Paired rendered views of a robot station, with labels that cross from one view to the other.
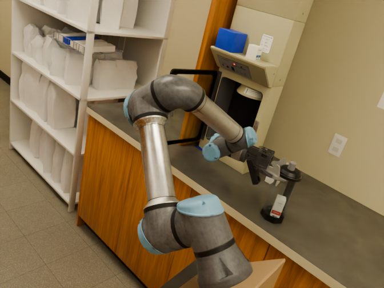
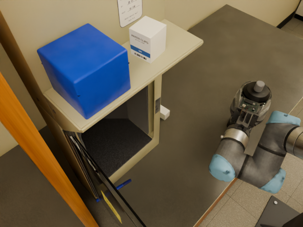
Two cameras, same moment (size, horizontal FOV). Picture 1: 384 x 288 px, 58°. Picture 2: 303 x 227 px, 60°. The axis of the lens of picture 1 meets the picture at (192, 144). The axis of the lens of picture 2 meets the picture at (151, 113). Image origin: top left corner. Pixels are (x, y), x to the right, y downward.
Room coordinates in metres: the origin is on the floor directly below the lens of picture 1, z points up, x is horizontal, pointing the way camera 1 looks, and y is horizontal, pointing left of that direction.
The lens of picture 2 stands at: (1.58, 0.24, 1.86)
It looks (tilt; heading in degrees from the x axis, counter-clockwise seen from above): 53 degrees down; 277
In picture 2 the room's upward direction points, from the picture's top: straight up
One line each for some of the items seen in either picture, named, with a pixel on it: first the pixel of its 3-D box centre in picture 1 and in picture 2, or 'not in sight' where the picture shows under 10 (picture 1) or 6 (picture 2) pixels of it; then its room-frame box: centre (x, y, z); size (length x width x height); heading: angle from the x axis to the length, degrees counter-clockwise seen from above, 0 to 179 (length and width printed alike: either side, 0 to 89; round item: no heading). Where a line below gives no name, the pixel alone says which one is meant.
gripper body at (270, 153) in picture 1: (257, 158); (243, 120); (1.34, -0.28, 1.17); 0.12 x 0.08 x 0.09; 67
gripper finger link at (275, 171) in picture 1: (276, 171); (265, 105); (1.26, -0.35, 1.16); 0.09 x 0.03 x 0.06; 43
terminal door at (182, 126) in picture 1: (186, 108); (118, 215); (1.68, 0.07, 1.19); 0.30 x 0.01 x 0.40; 137
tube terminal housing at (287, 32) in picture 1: (253, 91); (90, 81); (1.81, -0.24, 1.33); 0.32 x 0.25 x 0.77; 52
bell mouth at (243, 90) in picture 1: (254, 90); not in sight; (1.78, -0.24, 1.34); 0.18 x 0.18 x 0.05
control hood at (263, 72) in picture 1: (240, 66); (131, 81); (1.66, -0.13, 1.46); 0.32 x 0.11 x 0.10; 52
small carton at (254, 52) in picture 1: (254, 52); (148, 39); (1.63, -0.17, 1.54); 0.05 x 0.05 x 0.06; 61
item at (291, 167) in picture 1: (290, 170); (257, 89); (1.29, -0.41, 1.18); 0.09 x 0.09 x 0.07
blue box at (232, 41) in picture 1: (231, 40); (87, 70); (1.72, -0.06, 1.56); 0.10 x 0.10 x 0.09; 52
